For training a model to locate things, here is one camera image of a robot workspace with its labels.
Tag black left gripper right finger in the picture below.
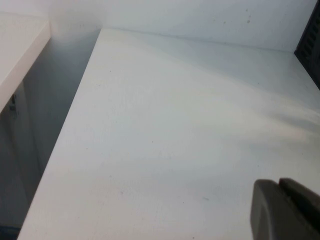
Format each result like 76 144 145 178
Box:
278 177 320 240

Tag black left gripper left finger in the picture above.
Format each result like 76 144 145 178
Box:
249 178 295 240

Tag black mesh book stand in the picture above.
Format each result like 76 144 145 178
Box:
293 0 320 91

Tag white side cabinet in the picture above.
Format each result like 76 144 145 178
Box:
0 12 52 113

